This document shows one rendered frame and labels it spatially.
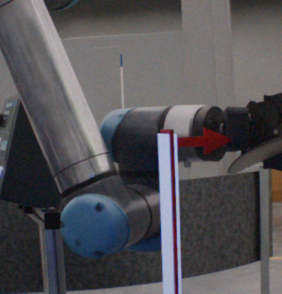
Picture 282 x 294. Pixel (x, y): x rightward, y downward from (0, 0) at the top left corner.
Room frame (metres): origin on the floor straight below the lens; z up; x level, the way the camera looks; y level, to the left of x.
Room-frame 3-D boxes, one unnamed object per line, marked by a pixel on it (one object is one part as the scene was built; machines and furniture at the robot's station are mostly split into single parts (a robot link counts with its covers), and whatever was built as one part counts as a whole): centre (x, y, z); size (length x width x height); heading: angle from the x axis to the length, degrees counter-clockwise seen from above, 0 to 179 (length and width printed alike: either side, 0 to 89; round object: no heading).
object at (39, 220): (1.18, 0.18, 1.04); 0.24 x 0.03 x 0.03; 18
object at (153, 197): (0.89, 0.00, 1.08); 0.11 x 0.08 x 0.11; 156
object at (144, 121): (0.91, -0.01, 1.17); 0.11 x 0.08 x 0.09; 55
